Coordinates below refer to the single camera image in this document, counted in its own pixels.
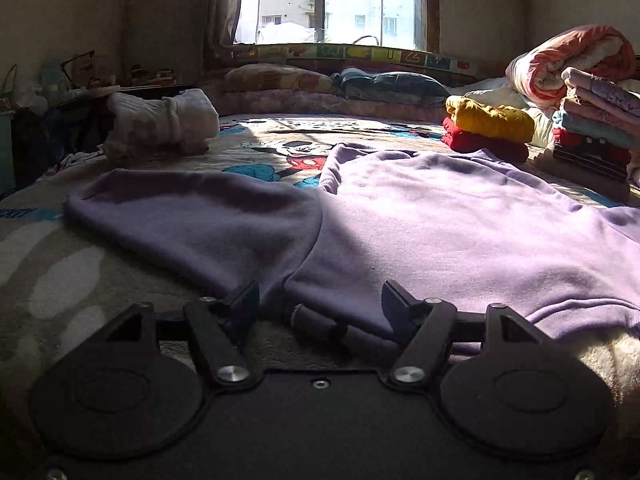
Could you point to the yellow knit sweater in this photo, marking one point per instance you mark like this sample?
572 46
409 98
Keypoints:
495 122

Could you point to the stack of folded clothes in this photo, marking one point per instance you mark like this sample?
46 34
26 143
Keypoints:
603 110

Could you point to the white floral cloth bundle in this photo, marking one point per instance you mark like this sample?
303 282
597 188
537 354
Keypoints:
184 123

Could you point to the cluttered side table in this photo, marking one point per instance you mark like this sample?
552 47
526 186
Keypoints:
74 125

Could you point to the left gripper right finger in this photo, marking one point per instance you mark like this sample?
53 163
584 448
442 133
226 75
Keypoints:
423 330

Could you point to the white duvet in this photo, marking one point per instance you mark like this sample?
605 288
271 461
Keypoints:
497 91

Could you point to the red knit sweater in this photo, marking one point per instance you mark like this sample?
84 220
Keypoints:
464 142

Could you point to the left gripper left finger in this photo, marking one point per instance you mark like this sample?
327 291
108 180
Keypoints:
218 330

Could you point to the orange rolled quilt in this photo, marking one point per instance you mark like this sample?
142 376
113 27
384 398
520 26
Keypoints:
600 50

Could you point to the dark blue pillow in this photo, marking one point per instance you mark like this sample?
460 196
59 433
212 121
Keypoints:
391 87

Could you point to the purple sweatshirt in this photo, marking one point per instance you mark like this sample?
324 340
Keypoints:
463 228

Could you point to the colourful foam mat strip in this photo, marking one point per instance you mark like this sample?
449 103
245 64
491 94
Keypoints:
370 57

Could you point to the pink floral quilt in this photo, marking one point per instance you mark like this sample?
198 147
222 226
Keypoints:
270 88

